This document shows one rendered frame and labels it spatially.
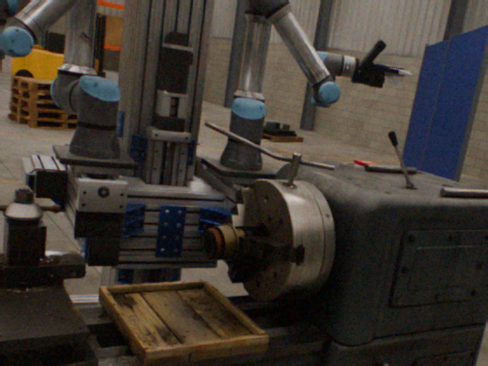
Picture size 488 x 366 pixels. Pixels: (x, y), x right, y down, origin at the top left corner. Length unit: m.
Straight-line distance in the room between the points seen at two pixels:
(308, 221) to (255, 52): 0.91
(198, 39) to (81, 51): 0.39
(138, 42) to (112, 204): 0.58
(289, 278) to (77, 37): 1.04
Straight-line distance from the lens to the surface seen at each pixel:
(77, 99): 1.92
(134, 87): 2.08
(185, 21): 2.11
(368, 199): 1.43
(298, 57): 2.05
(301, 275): 1.41
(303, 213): 1.40
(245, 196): 1.50
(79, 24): 2.00
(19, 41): 1.75
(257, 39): 2.16
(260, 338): 1.39
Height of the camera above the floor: 1.50
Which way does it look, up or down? 14 degrees down
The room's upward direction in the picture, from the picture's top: 10 degrees clockwise
